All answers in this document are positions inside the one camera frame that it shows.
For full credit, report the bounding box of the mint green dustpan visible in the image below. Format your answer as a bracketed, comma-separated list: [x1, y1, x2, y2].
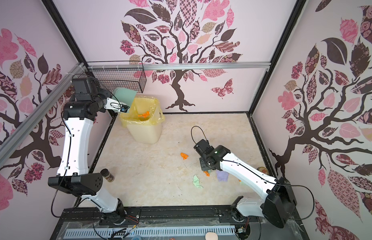
[113, 88, 137, 113]

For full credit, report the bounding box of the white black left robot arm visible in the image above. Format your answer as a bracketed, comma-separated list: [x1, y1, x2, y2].
[48, 77, 130, 225]

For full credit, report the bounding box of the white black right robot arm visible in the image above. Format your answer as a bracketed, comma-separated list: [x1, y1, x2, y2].
[194, 139, 297, 229]

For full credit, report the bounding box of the purple paper front cluster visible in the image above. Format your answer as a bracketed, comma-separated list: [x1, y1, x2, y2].
[217, 171, 229, 182]

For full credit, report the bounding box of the small orange paper scrap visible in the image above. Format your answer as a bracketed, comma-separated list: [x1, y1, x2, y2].
[180, 153, 189, 160]

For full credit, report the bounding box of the green paper front cluster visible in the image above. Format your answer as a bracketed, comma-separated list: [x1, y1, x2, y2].
[193, 175, 203, 189]

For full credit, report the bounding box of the orange paper near can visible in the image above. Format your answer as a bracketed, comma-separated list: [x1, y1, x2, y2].
[138, 111, 150, 118]

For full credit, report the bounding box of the yellow lined trash bin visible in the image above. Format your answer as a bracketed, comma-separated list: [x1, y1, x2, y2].
[119, 96, 165, 144]

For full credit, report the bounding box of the green beverage can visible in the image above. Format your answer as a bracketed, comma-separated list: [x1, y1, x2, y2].
[257, 167, 270, 175]

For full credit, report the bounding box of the brown small bottle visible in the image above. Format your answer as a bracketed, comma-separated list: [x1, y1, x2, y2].
[100, 169, 115, 183]

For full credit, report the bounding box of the pink round disc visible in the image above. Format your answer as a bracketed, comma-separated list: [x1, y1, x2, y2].
[205, 232, 219, 240]

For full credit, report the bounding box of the black wire basket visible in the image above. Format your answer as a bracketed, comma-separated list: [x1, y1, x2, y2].
[76, 60, 147, 93]

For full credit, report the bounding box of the aluminium rail bar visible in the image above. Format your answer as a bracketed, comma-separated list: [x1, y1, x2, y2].
[0, 63, 87, 169]

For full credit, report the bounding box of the white slotted cable duct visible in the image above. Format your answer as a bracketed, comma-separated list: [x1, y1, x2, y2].
[61, 226, 236, 240]

